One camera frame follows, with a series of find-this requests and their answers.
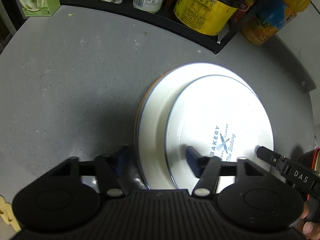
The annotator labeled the red and black bowl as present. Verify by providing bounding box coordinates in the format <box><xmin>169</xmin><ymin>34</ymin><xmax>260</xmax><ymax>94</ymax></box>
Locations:
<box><xmin>299</xmin><ymin>147</ymin><xmax>320</xmax><ymax>174</ymax></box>

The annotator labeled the large oil bottle red handle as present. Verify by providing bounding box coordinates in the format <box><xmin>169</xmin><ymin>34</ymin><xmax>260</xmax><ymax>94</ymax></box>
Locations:
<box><xmin>174</xmin><ymin>0</ymin><xmax>244</xmax><ymax>36</ymax></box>

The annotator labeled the orange juice bottle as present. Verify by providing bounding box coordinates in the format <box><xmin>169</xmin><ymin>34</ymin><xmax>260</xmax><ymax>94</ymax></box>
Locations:
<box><xmin>241</xmin><ymin>0</ymin><xmax>311</xmax><ymax>46</ymax></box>

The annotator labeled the small white Bakery plate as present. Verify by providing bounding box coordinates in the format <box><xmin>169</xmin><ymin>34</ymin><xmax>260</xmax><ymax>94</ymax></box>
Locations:
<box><xmin>164</xmin><ymin>75</ymin><xmax>274</xmax><ymax>191</ymax></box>

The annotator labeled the white Sweet deep plate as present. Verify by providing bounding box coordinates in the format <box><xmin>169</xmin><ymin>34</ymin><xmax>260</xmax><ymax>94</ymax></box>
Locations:
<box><xmin>135</xmin><ymin>62</ymin><xmax>261</xmax><ymax>190</ymax></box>

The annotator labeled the person's right hand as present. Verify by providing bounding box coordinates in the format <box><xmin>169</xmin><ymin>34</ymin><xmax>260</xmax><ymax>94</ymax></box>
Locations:
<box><xmin>299</xmin><ymin>202</ymin><xmax>320</xmax><ymax>240</ymax></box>

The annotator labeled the black condiment shelf rack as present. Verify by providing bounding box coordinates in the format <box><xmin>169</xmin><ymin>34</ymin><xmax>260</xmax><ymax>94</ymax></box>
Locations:
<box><xmin>60</xmin><ymin>0</ymin><xmax>242</xmax><ymax>54</ymax></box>

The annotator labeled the large white plate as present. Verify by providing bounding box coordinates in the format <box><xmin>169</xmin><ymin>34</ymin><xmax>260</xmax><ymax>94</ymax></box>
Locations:
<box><xmin>133</xmin><ymin>69</ymin><xmax>174</xmax><ymax>183</ymax></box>

